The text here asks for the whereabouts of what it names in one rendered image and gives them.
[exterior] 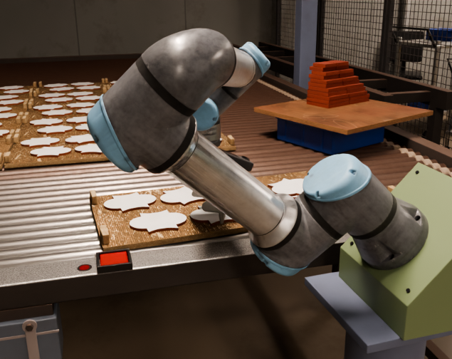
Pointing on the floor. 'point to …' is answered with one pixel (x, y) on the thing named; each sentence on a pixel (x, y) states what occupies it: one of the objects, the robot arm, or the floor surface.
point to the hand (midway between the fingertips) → (217, 212)
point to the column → (364, 323)
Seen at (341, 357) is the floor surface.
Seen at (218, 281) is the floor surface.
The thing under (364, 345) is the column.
